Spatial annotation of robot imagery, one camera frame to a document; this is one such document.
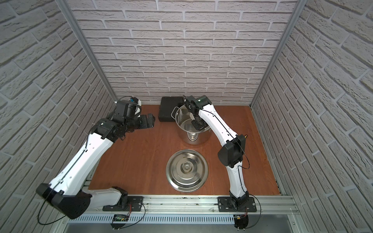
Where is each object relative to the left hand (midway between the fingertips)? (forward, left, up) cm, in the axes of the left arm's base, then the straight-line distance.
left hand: (144, 115), depth 74 cm
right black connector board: (-44, -49, -28) cm, 71 cm away
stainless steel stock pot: (-1, -23, -14) cm, 26 cm away
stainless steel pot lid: (-19, -23, -28) cm, 41 cm away
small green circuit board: (-41, +12, -33) cm, 54 cm away
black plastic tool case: (+31, -7, -24) cm, 39 cm away
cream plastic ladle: (+18, -26, -22) cm, 39 cm away
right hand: (+1, -34, -10) cm, 35 cm away
